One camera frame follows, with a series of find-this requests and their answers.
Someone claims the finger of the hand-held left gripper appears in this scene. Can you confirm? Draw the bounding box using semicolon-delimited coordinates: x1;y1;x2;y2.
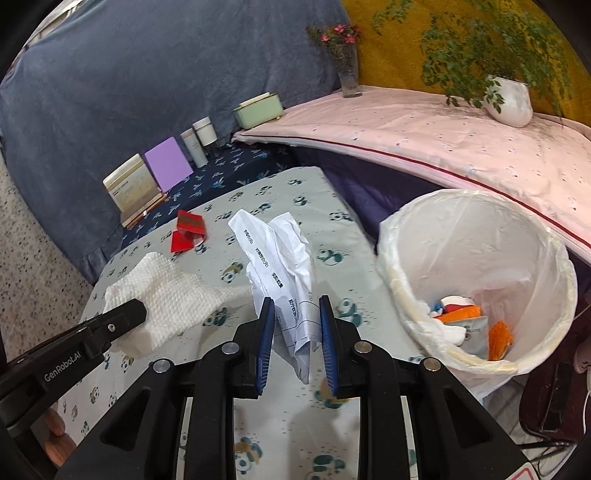
85;298;149;360

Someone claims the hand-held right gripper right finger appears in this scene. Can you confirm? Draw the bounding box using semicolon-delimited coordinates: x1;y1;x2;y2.
318;295;532;480

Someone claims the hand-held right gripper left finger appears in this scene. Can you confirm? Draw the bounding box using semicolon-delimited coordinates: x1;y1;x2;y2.
58;298;277;480

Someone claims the white textured paper towel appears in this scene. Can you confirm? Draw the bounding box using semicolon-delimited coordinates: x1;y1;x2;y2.
102;251;254;359

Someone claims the white printed paper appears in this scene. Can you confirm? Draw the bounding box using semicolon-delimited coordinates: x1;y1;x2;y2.
228;209;315;385

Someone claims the pinkish white cloth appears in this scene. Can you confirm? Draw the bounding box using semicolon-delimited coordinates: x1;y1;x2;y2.
442;323;468;348

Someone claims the orange plastic bag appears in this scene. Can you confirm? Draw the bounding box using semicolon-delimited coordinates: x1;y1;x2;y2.
488;320;515;361
434;305;484;324

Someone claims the red white paper cup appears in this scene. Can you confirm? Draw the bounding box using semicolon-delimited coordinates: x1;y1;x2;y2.
441;296;481;311

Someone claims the silver grey printed packet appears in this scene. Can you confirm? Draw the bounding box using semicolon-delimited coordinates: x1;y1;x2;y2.
462;316;491;359

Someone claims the white lined trash bin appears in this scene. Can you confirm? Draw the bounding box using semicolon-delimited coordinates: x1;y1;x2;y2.
377;187;579;400

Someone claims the person's left hand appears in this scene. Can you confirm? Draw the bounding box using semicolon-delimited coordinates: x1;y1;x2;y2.
43;408;78;468

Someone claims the red packet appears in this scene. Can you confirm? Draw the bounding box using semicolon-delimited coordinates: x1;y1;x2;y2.
170;231;205;254
177;209;208;237

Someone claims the desk calendar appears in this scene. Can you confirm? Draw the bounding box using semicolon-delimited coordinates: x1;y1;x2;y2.
102;154;170;230

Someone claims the purple card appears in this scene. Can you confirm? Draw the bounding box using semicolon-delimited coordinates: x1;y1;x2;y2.
143;136;195;193

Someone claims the dark purple cloth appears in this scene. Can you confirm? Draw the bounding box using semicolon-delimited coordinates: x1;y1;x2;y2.
291;148;462;246

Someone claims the navy printed cloth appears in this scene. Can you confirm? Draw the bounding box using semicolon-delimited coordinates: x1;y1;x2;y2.
121;141;296;251

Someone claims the white bottle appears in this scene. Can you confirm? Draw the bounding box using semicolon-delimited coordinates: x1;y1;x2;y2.
180;128;209;168

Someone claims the white jar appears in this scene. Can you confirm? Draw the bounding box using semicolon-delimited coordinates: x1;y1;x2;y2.
191;117;219;148

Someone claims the dark brown wooden stool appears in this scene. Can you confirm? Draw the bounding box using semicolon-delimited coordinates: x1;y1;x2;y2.
519;305;591;440

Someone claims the green tissue box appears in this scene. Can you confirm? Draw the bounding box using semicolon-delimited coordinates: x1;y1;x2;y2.
232;92;285;130

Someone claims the pink cloth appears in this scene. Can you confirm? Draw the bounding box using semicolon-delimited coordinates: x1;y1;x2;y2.
231;88;591;265

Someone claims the blue-grey blanket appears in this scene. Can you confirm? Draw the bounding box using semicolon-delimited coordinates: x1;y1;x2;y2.
0;0;352;285

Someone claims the glass vase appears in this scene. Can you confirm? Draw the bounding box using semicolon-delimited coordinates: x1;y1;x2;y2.
335;44;363;99

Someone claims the yellow cloth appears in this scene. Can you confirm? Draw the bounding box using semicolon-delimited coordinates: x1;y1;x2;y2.
342;0;591;136

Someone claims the white plant pot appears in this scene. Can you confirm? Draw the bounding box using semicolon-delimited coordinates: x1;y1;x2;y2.
482;76;534;129

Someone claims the green leafy plant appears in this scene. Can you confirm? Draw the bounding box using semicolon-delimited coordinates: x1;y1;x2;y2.
372;0;574;117

